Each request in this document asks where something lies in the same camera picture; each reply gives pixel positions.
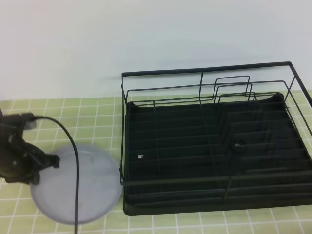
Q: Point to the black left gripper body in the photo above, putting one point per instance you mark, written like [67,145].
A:
[16,156]

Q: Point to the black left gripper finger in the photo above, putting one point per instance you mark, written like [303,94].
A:
[35,178]
[43,161]

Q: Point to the grey round plate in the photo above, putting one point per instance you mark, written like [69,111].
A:
[99,185]

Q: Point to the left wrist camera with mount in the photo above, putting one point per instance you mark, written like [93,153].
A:
[25,121]

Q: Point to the black wire dish rack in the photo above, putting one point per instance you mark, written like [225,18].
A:
[216,139]

